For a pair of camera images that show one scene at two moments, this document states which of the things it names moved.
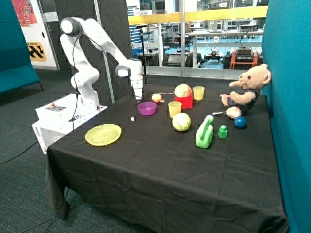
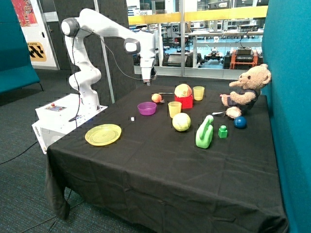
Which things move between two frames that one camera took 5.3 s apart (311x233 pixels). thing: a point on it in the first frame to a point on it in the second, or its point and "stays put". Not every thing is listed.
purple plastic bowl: x=146 y=108 stays put
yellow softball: x=181 y=122 stays put
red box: x=186 y=102 stays put
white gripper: x=137 y=84 to x=146 y=64
